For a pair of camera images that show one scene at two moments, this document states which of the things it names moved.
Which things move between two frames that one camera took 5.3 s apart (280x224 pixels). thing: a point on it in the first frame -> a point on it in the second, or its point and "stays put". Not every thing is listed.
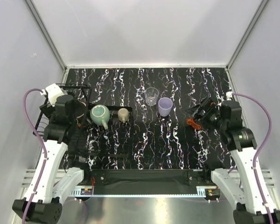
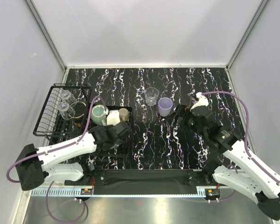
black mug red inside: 80,109 stays put
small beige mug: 123,114 stays put
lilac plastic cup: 165,104 stays put
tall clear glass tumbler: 151,94 stays put
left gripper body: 75,119 -> 116,143
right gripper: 209,106 -> 181,111
